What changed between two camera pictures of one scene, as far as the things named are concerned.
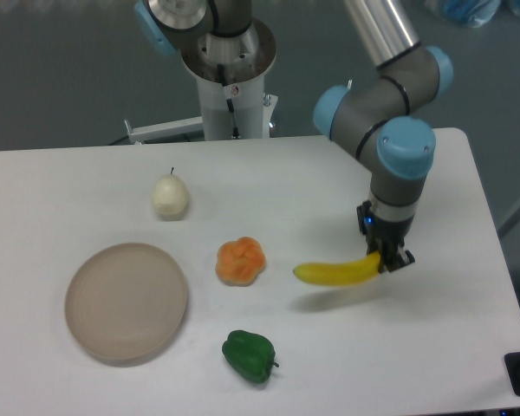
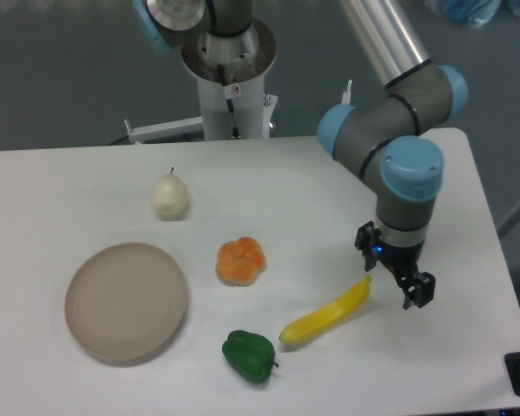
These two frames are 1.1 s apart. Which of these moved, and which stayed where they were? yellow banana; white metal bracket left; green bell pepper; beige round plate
Moved: yellow banana
Stayed: white metal bracket left; green bell pepper; beige round plate
